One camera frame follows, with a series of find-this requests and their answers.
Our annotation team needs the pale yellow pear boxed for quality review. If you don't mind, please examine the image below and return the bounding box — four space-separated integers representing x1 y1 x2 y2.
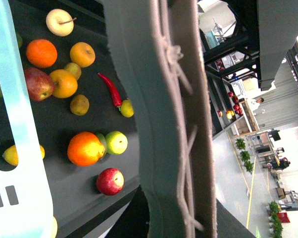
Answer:
46 8 77 37

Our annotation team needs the left gripper grey ribbed left finger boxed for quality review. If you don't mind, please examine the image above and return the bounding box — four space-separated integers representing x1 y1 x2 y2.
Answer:
102 0 195 238

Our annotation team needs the light blue basket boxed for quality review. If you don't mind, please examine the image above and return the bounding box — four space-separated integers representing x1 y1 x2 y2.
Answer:
0 0 53 238

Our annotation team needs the person in white shirt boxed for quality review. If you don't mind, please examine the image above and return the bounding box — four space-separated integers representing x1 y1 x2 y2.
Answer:
247 97 264 115

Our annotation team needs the red apple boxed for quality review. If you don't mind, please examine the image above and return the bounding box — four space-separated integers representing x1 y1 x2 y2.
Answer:
96 168 124 196

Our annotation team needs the large orange citrus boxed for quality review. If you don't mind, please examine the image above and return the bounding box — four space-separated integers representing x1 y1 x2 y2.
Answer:
67 131 105 167

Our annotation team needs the left gripper grey ribbed right finger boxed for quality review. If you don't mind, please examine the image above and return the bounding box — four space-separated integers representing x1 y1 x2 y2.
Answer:
168 0 217 238

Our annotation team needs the black metal produce shelf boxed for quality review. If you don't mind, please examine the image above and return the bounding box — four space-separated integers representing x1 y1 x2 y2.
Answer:
0 0 261 238

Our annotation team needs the red chili pepper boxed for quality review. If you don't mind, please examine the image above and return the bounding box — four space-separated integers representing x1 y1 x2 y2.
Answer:
98 72 122 111

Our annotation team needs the green apple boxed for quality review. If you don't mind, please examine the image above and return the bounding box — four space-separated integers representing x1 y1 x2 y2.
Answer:
105 131 128 155

